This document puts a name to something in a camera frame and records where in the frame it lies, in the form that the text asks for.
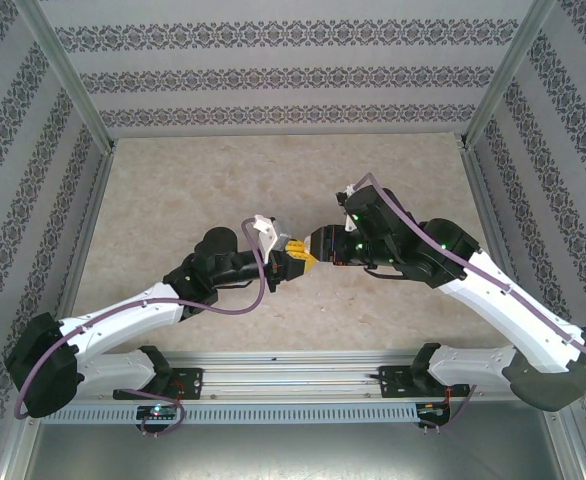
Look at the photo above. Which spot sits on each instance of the grey metal base sheet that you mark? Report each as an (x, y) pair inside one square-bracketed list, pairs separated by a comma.
[(293, 455)]

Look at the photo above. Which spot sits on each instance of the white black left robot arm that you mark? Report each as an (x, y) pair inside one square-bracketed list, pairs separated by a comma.
[(123, 320)]

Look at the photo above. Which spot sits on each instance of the aluminium side frame rail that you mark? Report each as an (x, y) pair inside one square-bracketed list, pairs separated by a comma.
[(93, 200), (473, 165)]

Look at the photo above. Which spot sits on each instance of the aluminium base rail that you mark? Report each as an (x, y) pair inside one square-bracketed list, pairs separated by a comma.
[(293, 375)]

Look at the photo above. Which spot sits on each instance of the small circuit board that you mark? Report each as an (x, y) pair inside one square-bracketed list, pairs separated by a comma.
[(158, 411), (433, 411)]

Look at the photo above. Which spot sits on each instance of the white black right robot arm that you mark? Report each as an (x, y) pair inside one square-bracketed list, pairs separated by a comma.
[(513, 320)]

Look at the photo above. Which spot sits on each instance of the aluminium frame post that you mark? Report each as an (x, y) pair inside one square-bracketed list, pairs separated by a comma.
[(63, 75), (510, 75)]

